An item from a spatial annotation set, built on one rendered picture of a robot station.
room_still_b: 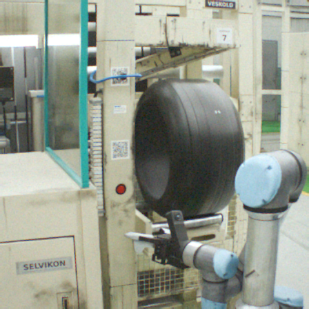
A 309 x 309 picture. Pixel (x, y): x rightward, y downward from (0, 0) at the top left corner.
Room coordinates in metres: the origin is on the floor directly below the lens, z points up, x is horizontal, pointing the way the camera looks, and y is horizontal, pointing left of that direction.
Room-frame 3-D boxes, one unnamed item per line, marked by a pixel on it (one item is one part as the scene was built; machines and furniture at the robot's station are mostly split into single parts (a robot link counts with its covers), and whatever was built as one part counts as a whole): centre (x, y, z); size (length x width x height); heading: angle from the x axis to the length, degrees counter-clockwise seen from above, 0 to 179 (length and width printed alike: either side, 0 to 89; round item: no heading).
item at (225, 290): (1.29, -0.18, 0.94); 0.11 x 0.08 x 0.11; 135
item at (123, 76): (2.05, 0.16, 1.52); 0.19 x 0.19 x 0.06; 22
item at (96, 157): (1.99, 0.22, 1.19); 0.05 x 0.04 x 0.48; 22
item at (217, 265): (1.27, -0.17, 1.04); 0.11 x 0.08 x 0.09; 45
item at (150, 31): (2.49, -0.08, 1.71); 0.61 x 0.25 x 0.15; 112
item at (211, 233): (2.03, -0.13, 0.83); 0.36 x 0.09 x 0.06; 112
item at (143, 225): (2.10, 0.09, 0.90); 0.40 x 0.03 x 0.10; 22
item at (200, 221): (2.04, -0.13, 0.90); 0.35 x 0.05 x 0.05; 112
